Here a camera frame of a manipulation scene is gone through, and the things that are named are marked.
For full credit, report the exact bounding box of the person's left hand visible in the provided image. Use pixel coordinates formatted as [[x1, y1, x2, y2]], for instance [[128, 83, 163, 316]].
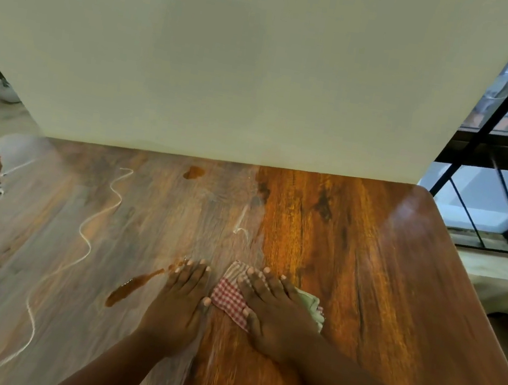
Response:
[[134, 252, 218, 363]]

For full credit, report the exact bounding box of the person's right hand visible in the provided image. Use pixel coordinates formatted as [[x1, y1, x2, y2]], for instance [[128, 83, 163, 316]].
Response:
[[226, 263, 331, 371]]

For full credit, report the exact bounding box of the wooden table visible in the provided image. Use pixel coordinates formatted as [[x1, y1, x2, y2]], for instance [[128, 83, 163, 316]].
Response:
[[0, 123, 508, 385]]

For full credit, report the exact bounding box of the person's left forearm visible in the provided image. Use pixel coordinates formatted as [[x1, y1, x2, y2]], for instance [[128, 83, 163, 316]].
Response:
[[49, 318, 195, 385]]

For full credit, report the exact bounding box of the black window grille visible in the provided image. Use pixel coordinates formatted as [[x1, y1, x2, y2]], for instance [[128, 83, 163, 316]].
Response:
[[411, 0, 508, 255]]

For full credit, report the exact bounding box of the red checked cleaning cloth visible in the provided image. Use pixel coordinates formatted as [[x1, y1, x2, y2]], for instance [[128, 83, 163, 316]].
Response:
[[206, 257, 332, 343]]

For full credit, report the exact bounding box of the plant in white pot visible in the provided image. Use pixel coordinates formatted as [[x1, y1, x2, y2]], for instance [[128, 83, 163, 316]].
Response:
[[0, 66, 25, 106]]

